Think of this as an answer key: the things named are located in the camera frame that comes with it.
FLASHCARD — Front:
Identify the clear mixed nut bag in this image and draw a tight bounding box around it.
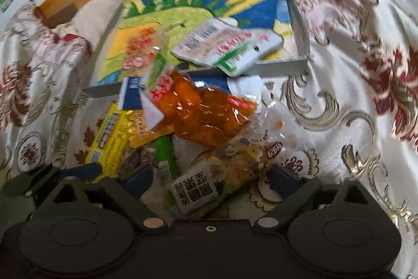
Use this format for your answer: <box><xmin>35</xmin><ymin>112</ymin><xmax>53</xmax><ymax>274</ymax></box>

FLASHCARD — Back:
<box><xmin>203</xmin><ymin>103</ymin><xmax>303</xmax><ymax>195</ymax></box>

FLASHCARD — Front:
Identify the golden yellow snack packet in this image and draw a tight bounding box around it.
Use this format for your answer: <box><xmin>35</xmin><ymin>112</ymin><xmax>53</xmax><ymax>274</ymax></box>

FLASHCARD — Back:
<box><xmin>126</xmin><ymin>109</ymin><xmax>173</xmax><ymax>149</ymax></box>

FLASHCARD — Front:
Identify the green stick snack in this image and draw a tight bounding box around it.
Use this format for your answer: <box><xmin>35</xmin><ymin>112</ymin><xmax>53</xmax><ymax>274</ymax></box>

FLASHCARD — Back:
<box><xmin>154</xmin><ymin>135</ymin><xmax>180</xmax><ymax>210</ymax></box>

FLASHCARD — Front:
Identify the blue white snack packet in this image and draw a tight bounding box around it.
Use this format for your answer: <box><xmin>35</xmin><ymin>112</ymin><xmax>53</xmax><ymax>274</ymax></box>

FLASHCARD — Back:
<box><xmin>118</xmin><ymin>76</ymin><xmax>142</xmax><ymax>110</ymax></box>

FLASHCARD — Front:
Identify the orange transparent snack bag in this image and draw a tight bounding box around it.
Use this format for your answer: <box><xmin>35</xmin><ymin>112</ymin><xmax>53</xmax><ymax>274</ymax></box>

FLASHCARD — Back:
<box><xmin>143</xmin><ymin>65</ymin><xmax>257</xmax><ymax>148</ymax></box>

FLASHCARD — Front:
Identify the floral white satin bedspread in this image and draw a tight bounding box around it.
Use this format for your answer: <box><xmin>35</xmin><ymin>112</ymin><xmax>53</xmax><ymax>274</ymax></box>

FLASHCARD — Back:
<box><xmin>1</xmin><ymin>0</ymin><xmax>417</xmax><ymax>278</ymax></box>

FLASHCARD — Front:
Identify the black white label packet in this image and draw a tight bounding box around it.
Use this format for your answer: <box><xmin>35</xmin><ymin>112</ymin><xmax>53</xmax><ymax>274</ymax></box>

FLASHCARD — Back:
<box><xmin>171</xmin><ymin>164</ymin><xmax>219</xmax><ymax>215</ymax></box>

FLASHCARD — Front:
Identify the clear red-print snack packet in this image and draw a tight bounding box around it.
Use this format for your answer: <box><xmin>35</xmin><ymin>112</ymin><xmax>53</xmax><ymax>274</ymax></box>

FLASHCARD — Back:
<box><xmin>118</xmin><ymin>26</ymin><xmax>167</xmax><ymax>81</ymax></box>

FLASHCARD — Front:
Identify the grey tray with painted liner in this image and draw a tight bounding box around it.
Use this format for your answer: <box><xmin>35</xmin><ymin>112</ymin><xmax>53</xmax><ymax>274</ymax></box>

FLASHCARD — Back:
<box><xmin>86</xmin><ymin>0</ymin><xmax>310</xmax><ymax>98</ymax></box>

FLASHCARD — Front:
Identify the white green barcode packet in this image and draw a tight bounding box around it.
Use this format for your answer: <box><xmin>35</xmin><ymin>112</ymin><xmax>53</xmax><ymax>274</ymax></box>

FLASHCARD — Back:
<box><xmin>171</xmin><ymin>18</ymin><xmax>284</xmax><ymax>77</ymax></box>

